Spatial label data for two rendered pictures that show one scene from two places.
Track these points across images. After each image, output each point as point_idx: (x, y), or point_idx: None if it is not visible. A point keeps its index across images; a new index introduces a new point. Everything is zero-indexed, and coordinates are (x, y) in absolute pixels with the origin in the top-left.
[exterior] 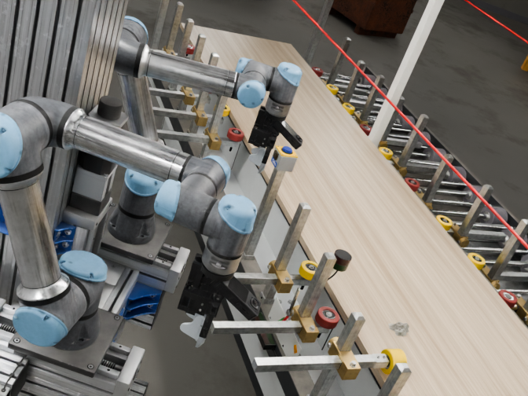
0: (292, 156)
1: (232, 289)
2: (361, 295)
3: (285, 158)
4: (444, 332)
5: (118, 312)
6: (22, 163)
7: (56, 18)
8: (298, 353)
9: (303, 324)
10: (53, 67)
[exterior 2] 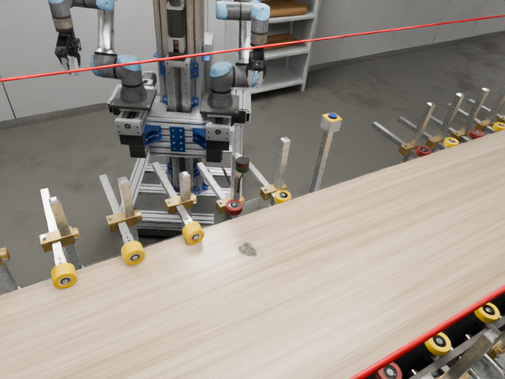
0: (328, 119)
1: (58, 38)
2: (273, 225)
3: (324, 119)
4: (266, 286)
5: (176, 123)
6: None
7: None
8: (214, 215)
9: (222, 198)
10: None
